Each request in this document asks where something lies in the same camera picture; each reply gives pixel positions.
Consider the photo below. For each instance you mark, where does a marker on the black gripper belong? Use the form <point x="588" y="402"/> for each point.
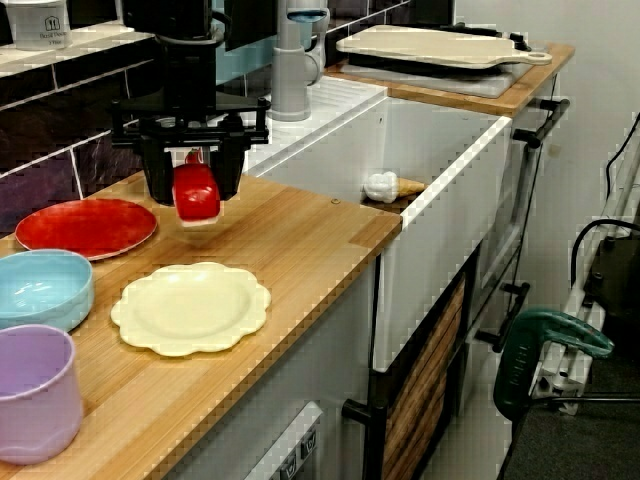
<point x="190" y="120"/>

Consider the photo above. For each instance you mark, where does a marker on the red tuna sushi toy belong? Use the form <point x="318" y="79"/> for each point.
<point x="197" y="197"/>

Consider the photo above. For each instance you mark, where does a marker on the light blue bowl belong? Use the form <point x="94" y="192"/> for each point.
<point x="45" y="295"/>

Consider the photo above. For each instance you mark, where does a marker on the teal plastic bin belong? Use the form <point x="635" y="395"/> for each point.
<point x="240" y="67"/>

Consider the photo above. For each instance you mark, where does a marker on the red plate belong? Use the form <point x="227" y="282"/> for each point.
<point x="85" y="230"/>

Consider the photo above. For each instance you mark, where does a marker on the grey faucet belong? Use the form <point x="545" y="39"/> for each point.
<point x="290" y="80"/>

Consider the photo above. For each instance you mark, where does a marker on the cream scalloped plate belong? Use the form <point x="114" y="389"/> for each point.
<point x="190" y="310"/>

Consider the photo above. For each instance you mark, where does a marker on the white ice cream cone toy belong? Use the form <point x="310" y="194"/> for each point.
<point x="382" y="187"/>

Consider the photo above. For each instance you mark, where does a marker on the white canister with print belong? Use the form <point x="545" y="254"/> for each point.
<point x="37" y="25"/>

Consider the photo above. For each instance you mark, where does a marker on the white sink basin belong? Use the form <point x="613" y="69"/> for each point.
<point x="440" y="260"/>

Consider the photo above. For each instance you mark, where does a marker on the cream cutting board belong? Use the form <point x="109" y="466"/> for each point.
<point x="430" y="47"/>

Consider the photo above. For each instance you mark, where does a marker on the purple cup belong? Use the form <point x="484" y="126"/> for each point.
<point x="35" y="400"/>

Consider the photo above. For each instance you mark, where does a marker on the grey toy dishwasher panel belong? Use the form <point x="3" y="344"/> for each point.
<point x="305" y="440"/>

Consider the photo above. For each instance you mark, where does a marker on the white toy stove slab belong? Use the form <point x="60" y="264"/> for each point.
<point x="480" y="85"/>

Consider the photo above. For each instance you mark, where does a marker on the wooden slat panel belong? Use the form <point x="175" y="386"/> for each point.
<point x="420" y="375"/>

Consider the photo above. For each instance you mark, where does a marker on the black box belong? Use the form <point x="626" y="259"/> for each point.
<point x="620" y="280"/>

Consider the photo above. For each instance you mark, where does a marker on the white metal frame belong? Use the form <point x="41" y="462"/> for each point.
<point x="555" y="370"/>

